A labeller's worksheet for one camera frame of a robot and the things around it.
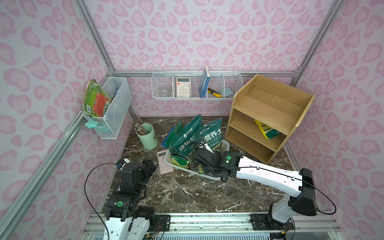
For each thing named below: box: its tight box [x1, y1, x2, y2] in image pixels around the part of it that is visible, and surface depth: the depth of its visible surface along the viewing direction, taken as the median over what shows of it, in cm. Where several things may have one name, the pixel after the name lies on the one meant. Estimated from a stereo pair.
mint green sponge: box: [85, 117, 99, 129], surface depth 64 cm
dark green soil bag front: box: [193, 117, 223, 150], surface depth 80 cm
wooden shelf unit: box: [225, 74, 316, 164], surface depth 85 cm
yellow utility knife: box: [207, 88, 223, 98], surface depth 99 cm
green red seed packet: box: [83, 79, 112, 117], surface depth 73 cm
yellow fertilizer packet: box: [254, 119, 282, 140], surface depth 88 cm
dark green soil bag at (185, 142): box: [168, 114, 203, 157], surface depth 76 cm
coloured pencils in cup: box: [134, 123, 148, 135], surface depth 93 cm
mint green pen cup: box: [136, 123, 159, 150], surface depth 97 cm
